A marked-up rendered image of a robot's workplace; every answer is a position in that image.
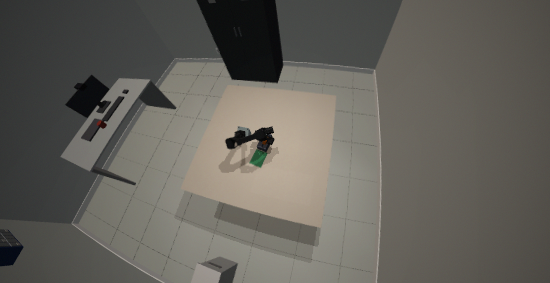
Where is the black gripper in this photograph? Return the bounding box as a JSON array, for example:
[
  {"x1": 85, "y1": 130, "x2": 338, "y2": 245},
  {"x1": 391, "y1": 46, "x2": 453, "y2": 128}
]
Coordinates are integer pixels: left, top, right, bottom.
[{"x1": 256, "y1": 137, "x2": 275, "y2": 145}]

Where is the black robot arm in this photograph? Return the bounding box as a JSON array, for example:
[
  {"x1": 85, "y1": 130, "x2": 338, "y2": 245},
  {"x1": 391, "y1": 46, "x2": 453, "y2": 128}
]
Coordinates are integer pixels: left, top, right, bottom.
[{"x1": 225, "y1": 126, "x2": 274, "y2": 150}]

